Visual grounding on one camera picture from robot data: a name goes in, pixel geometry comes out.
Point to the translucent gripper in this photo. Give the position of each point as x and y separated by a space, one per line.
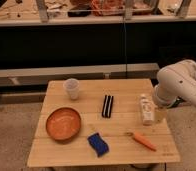
160 114

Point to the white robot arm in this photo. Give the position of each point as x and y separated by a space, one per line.
176 85

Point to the white plastic bottle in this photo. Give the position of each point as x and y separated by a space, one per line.
147 112

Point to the black white striped block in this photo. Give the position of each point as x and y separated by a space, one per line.
107 106

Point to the blue sponge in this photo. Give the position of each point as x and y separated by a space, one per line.
98 144

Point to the wooden table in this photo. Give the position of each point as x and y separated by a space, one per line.
111 130

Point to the orange round plate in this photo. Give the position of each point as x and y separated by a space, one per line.
63 124

